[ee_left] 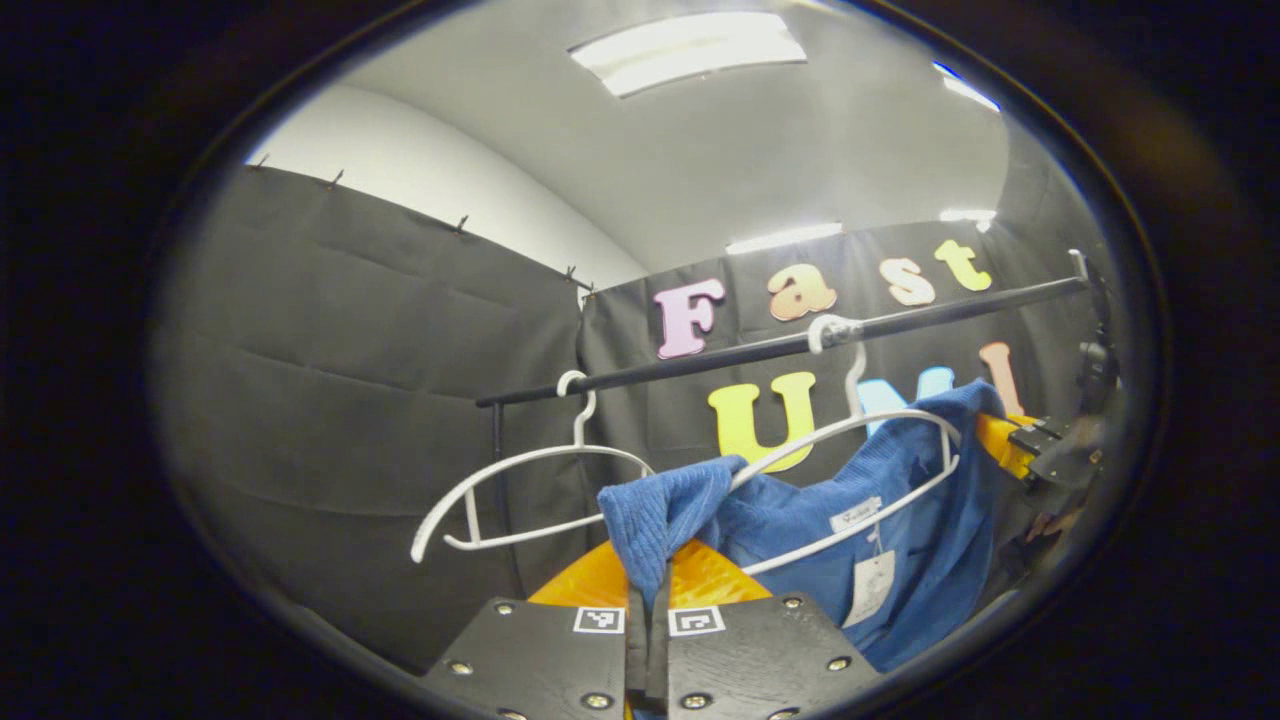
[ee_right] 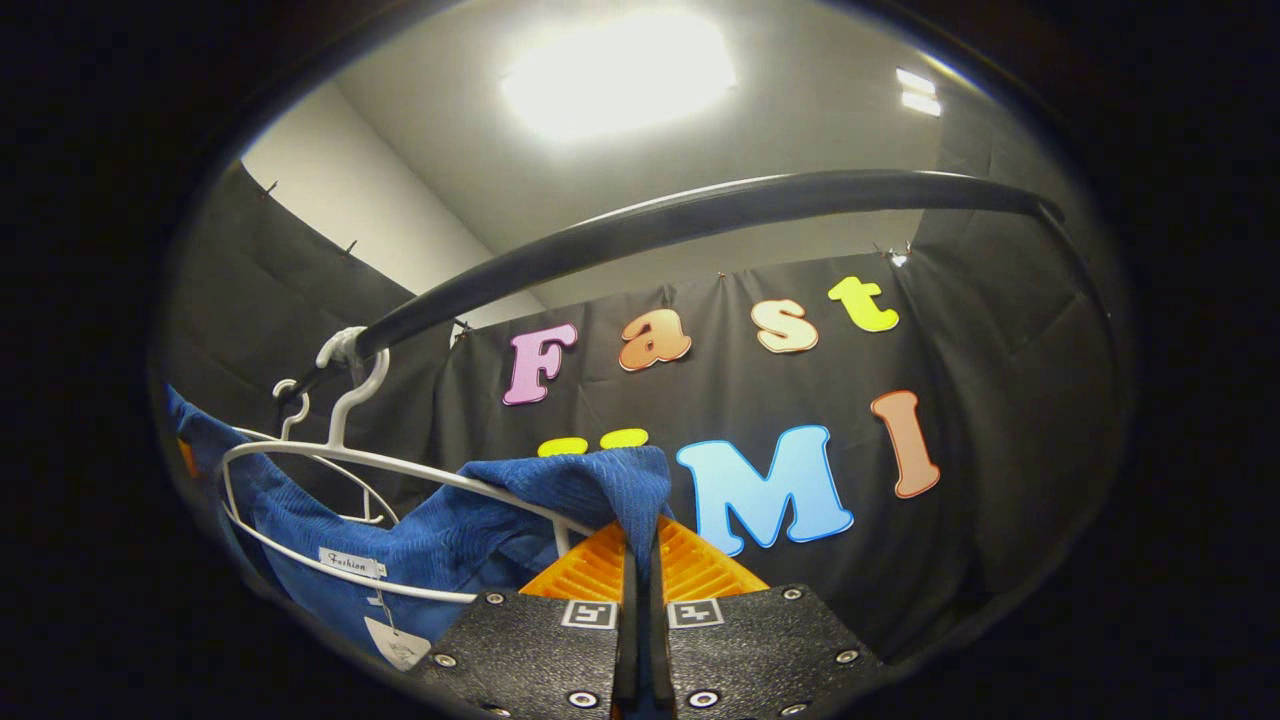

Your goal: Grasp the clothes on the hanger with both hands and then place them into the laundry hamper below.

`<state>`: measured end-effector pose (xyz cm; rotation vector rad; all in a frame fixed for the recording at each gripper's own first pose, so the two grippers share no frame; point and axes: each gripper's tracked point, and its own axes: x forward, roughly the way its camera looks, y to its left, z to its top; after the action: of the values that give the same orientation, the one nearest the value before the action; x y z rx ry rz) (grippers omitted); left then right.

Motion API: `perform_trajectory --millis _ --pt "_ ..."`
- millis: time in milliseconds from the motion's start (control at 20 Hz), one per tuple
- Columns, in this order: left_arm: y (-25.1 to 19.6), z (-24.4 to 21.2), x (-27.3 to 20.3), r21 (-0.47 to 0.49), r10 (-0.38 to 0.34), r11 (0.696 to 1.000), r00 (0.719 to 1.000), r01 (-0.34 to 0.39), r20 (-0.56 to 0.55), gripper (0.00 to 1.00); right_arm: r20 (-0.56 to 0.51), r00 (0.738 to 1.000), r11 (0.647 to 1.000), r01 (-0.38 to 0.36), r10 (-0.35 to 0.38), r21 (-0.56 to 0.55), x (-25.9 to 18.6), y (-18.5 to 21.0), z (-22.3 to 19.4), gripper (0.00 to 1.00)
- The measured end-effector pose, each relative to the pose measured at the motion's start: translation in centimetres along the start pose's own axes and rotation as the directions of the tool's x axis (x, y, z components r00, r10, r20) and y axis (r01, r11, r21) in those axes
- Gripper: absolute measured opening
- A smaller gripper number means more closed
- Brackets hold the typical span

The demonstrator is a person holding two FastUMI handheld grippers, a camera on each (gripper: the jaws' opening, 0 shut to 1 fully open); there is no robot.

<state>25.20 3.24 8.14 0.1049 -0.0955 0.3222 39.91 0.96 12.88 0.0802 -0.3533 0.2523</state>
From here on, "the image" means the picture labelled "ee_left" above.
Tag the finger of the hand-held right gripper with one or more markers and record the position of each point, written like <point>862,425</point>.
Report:
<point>1005,445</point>

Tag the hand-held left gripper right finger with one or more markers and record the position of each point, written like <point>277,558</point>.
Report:
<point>760,660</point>

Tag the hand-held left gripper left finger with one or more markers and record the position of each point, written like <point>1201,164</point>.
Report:
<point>540,660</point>

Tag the white hanger with wide shoulders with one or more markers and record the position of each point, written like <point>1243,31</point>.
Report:
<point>880,420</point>
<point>520,462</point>

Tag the black clothes rack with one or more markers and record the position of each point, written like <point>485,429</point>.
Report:
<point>700,360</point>

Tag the small ceiling light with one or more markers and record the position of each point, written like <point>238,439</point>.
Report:
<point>968,217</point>
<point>968,90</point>

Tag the long ceiling light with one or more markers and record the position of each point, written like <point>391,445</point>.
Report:
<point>783,238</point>

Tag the black backdrop cloth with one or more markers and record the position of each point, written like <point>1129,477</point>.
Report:
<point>350,400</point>

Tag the large ceiling light panel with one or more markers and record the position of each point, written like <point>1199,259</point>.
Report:
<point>688,52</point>

